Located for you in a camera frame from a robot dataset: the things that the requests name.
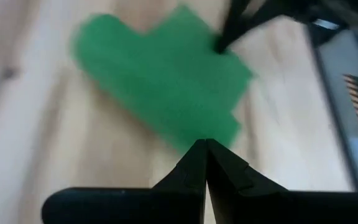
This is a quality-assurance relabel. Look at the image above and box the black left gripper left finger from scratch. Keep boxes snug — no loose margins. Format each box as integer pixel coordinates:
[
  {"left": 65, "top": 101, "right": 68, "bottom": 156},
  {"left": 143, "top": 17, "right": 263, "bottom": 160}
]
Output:
[{"left": 42, "top": 139, "right": 208, "bottom": 224}]

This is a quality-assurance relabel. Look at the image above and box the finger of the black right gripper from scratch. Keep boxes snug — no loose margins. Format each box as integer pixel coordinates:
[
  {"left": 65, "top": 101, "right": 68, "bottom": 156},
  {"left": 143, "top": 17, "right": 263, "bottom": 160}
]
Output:
[
  {"left": 228, "top": 0, "right": 295, "bottom": 47},
  {"left": 214, "top": 0, "right": 252, "bottom": 52}
]

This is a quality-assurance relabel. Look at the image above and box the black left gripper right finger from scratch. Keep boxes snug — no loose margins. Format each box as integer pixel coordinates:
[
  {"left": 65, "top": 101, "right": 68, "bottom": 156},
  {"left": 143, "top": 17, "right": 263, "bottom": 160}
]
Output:
[{"left": 206, "top": 139, "right": 358, "bottom": 224}]

